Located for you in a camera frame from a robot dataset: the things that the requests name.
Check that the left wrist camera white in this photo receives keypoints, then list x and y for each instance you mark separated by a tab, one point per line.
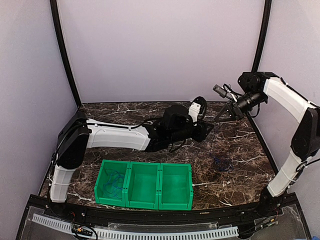
197	110

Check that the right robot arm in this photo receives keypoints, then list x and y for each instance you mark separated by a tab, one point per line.
302	116

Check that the white slotted cable duct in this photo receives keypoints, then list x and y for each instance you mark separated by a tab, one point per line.
109	234

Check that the black front rail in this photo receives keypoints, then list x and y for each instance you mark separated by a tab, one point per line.
240	214

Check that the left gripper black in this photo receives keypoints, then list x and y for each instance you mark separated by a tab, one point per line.
202	132

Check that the black frame post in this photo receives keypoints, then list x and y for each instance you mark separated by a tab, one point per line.
63	52
262	35

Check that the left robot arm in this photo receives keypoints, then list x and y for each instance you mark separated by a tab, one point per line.
177	124

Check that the middle green plastic bin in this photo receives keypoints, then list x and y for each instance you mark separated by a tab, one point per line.
142	186

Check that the right black frame post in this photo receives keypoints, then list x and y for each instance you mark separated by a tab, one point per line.
262	35

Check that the left black frame post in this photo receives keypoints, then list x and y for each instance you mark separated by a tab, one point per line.
63	52

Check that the right green plastic bin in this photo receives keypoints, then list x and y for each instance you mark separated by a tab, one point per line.
175	187

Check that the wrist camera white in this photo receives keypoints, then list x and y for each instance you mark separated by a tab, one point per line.
197	110
225	92

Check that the left green plastic bin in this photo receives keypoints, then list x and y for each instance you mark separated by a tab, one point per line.
110	185

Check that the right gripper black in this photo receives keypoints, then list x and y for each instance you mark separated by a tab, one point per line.
238	115

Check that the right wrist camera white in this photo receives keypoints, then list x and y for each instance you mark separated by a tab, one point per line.
225	92

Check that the green plastic bin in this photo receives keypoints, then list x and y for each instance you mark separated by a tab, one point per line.
175	187
142	186
110	185

